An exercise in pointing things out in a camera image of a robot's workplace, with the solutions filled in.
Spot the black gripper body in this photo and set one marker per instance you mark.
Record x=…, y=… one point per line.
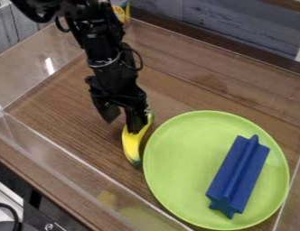
x=116, y=79

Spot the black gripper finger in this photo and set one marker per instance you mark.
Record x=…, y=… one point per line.
x=136, y=118
x=107, y=105

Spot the yellow toy banana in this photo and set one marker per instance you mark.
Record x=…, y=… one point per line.
x=132, y=141

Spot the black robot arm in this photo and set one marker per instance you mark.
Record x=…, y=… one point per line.
x=91, y=20

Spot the green round plate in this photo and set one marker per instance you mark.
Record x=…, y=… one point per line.
x=183, y=156

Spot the yellow blue tin can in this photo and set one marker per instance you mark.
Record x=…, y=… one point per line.
x=123, y=10

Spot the blue star-shaped block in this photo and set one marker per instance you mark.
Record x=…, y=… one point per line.
x=234, y=184

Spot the clear acrylic tray wall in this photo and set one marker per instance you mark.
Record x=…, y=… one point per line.
x=60, y=146

